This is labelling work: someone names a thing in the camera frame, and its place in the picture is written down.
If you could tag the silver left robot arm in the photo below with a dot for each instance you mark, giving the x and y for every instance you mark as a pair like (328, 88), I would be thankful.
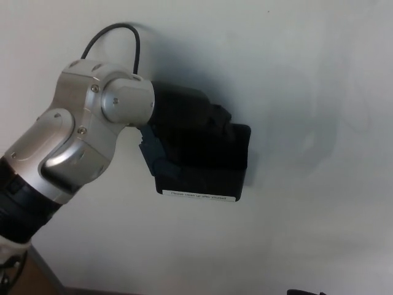
(70, 123)

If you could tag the black magnetic marker holder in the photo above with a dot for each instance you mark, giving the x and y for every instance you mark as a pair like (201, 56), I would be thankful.
(215, 181)

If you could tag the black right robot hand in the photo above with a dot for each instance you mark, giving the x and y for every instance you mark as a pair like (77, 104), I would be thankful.
(307, 292)

